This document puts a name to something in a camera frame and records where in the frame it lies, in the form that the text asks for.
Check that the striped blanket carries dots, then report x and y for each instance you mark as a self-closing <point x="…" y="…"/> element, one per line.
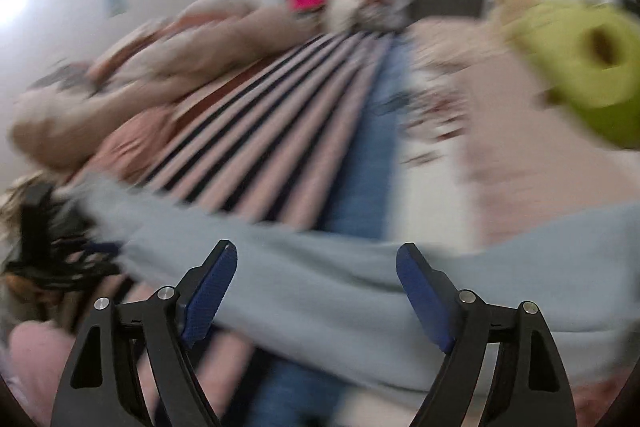
<point x="280" y="132"/>

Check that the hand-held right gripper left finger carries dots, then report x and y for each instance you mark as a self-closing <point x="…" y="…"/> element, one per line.
<point x="207" y="302"/>

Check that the green plush toy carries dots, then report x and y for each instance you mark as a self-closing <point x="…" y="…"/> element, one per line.
<point x="585" y="72"/>

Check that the printed white bedsheet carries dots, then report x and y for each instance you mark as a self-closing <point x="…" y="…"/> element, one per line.
<point x="450" y="132"/>

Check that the beige plush blanket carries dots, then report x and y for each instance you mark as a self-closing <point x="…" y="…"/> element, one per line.
<point x="150" y="72"/>

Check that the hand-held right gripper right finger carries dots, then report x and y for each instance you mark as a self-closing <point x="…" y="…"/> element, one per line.
<point x="425" y="302"/>

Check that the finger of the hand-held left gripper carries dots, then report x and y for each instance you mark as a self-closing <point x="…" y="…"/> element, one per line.
<point x="95" y="252"/>

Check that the light blue pants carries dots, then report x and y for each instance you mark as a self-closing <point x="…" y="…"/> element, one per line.
<point x="350" y="287"/>

